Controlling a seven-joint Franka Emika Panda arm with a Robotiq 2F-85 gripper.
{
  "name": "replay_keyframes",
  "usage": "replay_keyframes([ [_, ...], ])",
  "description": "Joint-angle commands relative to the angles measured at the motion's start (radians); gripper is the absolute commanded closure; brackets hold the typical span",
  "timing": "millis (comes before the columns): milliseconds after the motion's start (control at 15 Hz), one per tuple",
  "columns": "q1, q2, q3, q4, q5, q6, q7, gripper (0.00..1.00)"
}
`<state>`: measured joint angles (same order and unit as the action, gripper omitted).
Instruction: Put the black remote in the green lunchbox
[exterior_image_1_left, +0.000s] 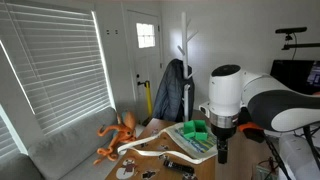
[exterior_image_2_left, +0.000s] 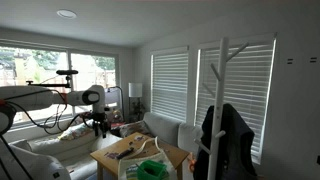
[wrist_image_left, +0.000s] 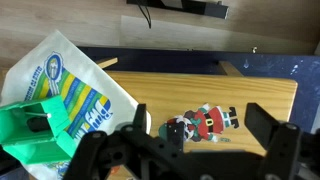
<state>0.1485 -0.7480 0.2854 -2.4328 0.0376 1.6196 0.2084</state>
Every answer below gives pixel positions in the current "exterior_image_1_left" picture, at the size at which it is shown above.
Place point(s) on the yellow handled tool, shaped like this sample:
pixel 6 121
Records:
pixel 146 84

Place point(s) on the white door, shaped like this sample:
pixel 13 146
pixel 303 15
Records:
pixel 145 52

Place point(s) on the black remote control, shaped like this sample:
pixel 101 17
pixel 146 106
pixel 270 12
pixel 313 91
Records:
pixel 178 167

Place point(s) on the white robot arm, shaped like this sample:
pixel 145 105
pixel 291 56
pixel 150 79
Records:
pixel 270 104

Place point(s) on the orange black object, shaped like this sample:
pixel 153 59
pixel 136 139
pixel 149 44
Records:
pixel 252 132

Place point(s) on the snowman sticker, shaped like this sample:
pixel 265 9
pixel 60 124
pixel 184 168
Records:
pixel 127 169

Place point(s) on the white coat rack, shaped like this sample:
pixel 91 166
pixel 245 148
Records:
pixel 183 48

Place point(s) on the dark grey jacket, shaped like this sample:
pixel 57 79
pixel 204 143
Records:
pixel 169 104

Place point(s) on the black computer monitor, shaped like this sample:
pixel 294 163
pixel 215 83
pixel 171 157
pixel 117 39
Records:
pixel 302 76

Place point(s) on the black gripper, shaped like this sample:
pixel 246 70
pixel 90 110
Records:
pixel 222 134

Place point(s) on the black figure sticker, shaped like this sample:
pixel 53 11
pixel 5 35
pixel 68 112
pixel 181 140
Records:
pixel 148 174

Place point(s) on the grey sofa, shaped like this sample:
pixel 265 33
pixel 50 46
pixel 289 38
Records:
pixel 66 155

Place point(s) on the white printed tote bag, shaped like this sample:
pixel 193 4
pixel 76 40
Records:
pixel 195 151

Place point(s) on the orange octopus plush toy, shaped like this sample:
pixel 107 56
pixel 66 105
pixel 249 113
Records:
pixel 125 133

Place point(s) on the white window blinds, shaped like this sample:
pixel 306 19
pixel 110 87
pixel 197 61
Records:
pixel 55 54

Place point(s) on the black camera on stand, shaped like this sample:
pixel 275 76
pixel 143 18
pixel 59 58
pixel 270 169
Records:
pixel 291 35

